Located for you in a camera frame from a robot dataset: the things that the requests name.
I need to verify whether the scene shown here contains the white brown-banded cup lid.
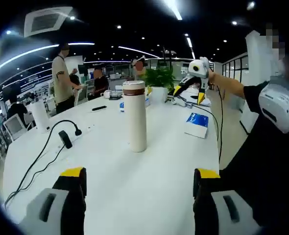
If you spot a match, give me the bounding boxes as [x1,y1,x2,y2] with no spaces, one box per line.
[122,80,145,96]

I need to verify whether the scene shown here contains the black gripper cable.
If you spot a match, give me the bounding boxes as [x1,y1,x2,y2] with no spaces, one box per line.
[215,84,225,169]

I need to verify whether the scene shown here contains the black plug with cable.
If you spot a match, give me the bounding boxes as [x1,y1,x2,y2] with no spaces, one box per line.
[3,119,83,209]

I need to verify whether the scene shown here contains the potted green plant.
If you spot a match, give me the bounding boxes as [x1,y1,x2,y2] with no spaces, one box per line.
[144,66,176,103]

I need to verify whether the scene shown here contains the person's right hand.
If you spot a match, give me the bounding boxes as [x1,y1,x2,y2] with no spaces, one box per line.
[207,66,217,86]

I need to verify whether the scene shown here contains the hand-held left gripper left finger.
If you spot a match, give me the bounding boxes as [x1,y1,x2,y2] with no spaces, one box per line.
[19,166,88,235]

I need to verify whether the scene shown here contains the white office chair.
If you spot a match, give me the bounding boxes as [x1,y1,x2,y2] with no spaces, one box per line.
[3,114,27,141]

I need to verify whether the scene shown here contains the white pillar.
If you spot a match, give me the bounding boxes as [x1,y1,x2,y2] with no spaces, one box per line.
[240,29,275,134]

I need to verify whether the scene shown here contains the white table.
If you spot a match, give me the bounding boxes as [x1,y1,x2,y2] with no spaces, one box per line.
[2,94,221,235]

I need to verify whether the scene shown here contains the white chest device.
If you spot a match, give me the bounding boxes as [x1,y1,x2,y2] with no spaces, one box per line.
[258,75,289,134]

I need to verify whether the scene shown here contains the white water cup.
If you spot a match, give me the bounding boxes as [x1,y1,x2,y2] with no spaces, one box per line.
[122,94,147,153]

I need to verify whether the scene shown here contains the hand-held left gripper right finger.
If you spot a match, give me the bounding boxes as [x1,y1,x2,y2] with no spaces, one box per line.
[193,168,260,235]

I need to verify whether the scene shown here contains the white cylindrical appliance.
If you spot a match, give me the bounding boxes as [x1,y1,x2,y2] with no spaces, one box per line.
[30,99,50,134]

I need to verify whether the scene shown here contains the blue tissue pack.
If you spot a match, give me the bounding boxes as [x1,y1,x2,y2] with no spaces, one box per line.
[184,112,210,139]

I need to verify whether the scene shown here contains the black power adapter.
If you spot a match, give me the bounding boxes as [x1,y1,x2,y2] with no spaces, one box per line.
[58,130,73,149]

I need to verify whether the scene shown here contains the ceiling air conditioner vent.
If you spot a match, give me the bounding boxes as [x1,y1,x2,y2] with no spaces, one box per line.
[24,6,73,38]

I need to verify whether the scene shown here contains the white power strip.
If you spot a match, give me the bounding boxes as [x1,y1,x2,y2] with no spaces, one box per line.
[48,123,96,157]

